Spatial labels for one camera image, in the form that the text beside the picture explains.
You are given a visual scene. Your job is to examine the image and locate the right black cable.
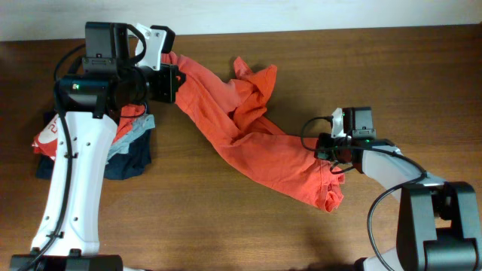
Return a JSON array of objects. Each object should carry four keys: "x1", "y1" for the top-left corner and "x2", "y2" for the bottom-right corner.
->
[{"x1": 300, "y1": 115, "x2": 429, "y2": 271}]

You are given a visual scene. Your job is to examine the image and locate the folded red soccer shirt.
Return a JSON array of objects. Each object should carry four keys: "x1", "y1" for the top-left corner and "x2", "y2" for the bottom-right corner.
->
[{"x1": 32, "y1": 104, "x2": 147, "y2": 160}]

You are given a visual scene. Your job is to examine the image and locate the orange soccer t-shirt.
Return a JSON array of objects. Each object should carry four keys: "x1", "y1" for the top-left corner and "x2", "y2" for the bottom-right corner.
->
[{"x1": 162, "y1": 52, "x2": 345, "y2": 212}]

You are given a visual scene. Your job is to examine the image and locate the folded navy shirt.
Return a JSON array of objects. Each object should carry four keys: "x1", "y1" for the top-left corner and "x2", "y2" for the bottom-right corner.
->
[{"x1": 35, "y1": 111, "x2": 151, "y2": 180}]

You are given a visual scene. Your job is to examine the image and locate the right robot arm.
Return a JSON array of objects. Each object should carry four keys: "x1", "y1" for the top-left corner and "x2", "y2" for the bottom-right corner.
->
[{"x1": 313, "y1": 107, "x2": 481, "y2": 271}]

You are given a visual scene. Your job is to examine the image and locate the black cable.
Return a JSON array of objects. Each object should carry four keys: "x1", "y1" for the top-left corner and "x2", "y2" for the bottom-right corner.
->
[
  {"x1": 14, "y1": 23, "x2": 150, "y2": 271},
  {"x1": 300, "y1": 115, "x2": 429, "y2": 271}
]

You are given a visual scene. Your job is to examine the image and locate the left black cable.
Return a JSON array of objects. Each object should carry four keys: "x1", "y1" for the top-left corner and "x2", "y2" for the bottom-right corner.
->
[{"x1": 14, "y1": 23, "x2": 150, "y2": 271}]

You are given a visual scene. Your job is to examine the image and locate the folded grey shirt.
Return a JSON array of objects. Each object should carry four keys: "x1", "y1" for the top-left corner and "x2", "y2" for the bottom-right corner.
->
[{"x1": 105, "y1": 114, "x2": 155, "y2": 165}]

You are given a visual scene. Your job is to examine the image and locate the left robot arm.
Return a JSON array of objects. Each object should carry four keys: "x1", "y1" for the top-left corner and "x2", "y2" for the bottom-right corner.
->
[{"x1": 10, "y1": 22, "x2": 185, "y2": 271}]

